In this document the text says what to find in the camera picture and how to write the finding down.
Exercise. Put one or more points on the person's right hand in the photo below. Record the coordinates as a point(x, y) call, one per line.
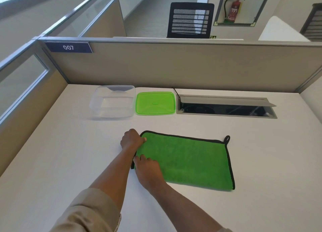
point(149, 172)

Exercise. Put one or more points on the person's left hand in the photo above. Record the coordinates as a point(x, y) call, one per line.
point(130, 140)

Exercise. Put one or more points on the person's left thumb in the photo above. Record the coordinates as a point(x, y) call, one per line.
point(143, 140)

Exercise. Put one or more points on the person's right thumb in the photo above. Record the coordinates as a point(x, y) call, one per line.
point(136, 160)

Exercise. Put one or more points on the green microfiber cloth black trim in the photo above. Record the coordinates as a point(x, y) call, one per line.
point(193, 161)

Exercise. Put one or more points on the person's right forearm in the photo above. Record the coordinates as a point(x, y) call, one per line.
point(186, 209)

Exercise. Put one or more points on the person's left forearm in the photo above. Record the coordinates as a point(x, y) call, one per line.
point(113, 174)

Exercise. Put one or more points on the green plastic container lid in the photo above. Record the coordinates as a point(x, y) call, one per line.
point(155, 103)

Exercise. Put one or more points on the clear plastic food container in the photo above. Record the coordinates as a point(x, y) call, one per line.
point(113, 106)

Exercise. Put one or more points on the beige shirt sleeve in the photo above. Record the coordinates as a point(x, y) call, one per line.
point(88, 211)

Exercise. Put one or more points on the beige cubicle partition panel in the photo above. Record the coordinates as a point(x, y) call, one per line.
point(186, 65)

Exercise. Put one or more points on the blue number sign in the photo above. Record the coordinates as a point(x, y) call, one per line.
point(68, 47)

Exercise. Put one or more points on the glass and beige side partition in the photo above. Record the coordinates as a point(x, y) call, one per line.
point(27, 93)

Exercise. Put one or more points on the black mesh office chair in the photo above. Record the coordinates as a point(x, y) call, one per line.
point(190, 19)

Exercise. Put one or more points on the red fire extinguisher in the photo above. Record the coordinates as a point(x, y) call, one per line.
point(235, 10)

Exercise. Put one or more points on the white desk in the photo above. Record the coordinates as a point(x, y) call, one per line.
point(279, 30)

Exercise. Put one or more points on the black slatted office chair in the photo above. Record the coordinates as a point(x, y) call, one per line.
point(313, 23)

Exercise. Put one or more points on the fire extinguisher wall niche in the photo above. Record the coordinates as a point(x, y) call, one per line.
point(259, 5)

